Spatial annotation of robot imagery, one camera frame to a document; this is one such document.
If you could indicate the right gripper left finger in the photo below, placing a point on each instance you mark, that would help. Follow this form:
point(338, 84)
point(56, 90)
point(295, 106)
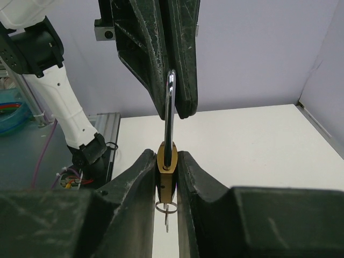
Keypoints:
point(117, 220)

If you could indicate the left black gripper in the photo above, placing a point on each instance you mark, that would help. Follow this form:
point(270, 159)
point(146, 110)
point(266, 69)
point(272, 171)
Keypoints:
point(152, 37)

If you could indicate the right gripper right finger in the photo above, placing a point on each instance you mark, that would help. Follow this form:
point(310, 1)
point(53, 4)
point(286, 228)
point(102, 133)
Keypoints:
point(217, 221)

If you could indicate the silver keys of padlock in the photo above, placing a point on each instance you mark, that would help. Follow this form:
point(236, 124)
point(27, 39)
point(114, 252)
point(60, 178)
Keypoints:
point(166, 209)

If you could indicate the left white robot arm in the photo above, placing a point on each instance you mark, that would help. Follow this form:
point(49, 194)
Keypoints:
point(30, 46)

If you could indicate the brass padlock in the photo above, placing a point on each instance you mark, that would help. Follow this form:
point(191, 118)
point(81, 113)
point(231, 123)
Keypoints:
point(167, 155)

